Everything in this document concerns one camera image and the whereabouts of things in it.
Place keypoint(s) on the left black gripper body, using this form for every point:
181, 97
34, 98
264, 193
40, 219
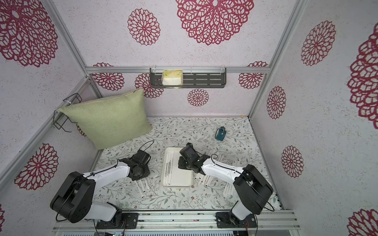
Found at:
144, 172

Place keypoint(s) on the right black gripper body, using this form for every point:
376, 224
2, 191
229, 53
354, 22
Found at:
185, 164

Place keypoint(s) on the white storage tray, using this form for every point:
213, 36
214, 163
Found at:
181, 178

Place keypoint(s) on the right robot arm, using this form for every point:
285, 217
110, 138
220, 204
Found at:
251, 186

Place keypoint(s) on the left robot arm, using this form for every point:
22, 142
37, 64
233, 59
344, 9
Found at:
74, 199

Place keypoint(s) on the yellow white sponge box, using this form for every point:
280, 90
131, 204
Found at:
172, 78

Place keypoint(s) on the wrapped straw right bundle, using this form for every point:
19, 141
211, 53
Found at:
205, 180

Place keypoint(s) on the teal alarm clock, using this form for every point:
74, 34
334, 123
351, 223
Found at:
220, 133

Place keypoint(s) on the green cushion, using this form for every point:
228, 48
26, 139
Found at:
111, 121

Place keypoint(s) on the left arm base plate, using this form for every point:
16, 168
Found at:
120, 221

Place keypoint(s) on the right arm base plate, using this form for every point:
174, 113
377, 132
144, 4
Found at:
228, 220

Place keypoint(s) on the dark wall shelf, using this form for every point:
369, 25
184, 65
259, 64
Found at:
207, 80

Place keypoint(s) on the black wire wall rack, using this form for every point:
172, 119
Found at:
59, 118

